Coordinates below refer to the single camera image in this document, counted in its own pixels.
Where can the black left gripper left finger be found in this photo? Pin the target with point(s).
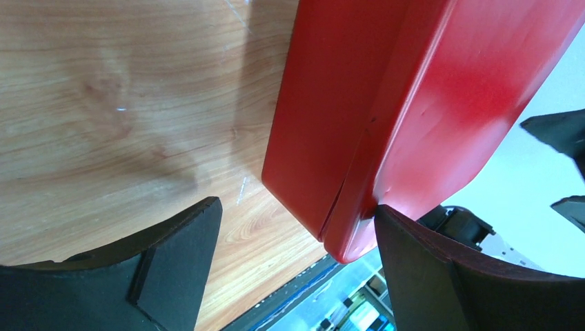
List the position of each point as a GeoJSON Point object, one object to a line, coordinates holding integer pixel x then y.
{"type": "Point", "coordinates": [153, 279]}

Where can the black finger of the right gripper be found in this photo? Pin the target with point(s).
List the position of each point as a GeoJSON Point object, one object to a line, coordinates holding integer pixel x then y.
{"type": "Point", "coordinates": [562, 131]}

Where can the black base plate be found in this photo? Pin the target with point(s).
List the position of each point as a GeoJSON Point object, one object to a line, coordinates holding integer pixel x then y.
{"type": "Point", "coordinates": [273, 307]}

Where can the red box lid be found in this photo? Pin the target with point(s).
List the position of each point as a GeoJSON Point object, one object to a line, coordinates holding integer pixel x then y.
{"type": "Point", "coordinates": [458, 76]}

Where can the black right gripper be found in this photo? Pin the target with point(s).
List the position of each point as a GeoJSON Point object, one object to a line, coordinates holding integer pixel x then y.
{"type": "Point", "coordinates": [462, 226]}

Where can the red box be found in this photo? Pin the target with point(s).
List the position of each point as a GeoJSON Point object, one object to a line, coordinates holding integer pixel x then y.
{"type": "Point", "coordinates": [338, 54]}

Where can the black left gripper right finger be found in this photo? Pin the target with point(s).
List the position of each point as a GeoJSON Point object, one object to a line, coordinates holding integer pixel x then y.
{"type": "Point", "coordinates": [436, 283]}

